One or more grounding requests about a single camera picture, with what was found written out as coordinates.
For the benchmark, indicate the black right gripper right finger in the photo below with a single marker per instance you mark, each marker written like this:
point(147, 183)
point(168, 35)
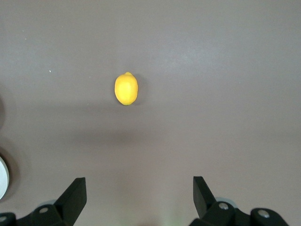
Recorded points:
point(207, 209)

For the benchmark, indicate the yellow lemon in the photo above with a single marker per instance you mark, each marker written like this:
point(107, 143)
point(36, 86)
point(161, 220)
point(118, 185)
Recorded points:
point(126, 89)

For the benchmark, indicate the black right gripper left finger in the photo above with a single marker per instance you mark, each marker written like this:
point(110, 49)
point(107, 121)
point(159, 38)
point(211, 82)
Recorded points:
point(68, 204)

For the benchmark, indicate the beige round plate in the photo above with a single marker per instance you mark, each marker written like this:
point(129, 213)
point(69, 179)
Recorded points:
point(3, 179)

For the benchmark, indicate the brown table cover sheet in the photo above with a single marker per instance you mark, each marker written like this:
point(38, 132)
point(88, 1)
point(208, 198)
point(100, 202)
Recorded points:
point(200, 106)

